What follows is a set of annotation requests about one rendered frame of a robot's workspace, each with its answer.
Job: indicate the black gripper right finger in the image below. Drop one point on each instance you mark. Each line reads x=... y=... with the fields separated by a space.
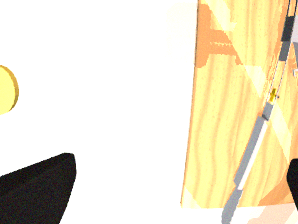
x=292 y=180

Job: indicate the light wooden board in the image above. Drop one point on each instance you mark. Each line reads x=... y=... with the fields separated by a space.
x=237 y=49

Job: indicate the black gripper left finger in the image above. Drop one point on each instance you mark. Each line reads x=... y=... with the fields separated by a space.
x=39 y=193

